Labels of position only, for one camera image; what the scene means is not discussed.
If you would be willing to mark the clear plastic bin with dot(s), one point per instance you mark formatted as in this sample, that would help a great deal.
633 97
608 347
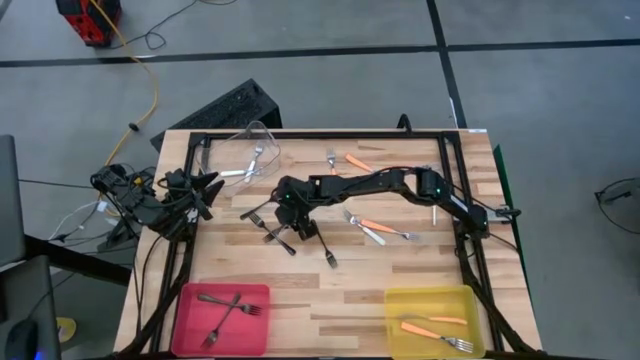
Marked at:
212 155

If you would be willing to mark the red and black case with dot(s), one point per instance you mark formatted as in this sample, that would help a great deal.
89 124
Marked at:
85 25

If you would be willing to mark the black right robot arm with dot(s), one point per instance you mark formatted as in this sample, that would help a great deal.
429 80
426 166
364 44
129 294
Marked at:
370 182

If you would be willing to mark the upright side panel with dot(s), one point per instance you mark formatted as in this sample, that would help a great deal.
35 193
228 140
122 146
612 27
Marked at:
505 190

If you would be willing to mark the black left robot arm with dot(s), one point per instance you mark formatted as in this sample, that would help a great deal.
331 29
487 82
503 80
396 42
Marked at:
145 210

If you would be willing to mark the grey flat screen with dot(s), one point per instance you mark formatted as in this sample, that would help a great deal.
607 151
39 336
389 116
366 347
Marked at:
10 200

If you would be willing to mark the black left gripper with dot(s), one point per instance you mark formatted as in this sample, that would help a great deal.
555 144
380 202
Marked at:
185 195

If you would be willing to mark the black computer mouse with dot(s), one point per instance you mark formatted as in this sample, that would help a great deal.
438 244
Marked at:
20 340

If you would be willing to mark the yellow round disc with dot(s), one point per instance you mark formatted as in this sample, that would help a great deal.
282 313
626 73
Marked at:
67 330

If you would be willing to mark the long dark metal fork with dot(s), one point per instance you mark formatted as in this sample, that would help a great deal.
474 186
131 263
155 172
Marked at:
286 246

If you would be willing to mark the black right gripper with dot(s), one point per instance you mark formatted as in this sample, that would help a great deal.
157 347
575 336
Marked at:
297 195

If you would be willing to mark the black floor beam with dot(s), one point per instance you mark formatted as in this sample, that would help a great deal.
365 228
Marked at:
75 260

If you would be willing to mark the yellow plastic bin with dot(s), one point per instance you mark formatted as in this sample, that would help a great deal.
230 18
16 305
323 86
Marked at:
425 300

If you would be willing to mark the pink plastic bin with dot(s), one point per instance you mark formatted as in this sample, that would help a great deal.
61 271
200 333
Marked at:
250 340

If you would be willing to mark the black perforated computer case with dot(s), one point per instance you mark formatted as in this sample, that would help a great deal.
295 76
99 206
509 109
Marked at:
225 110

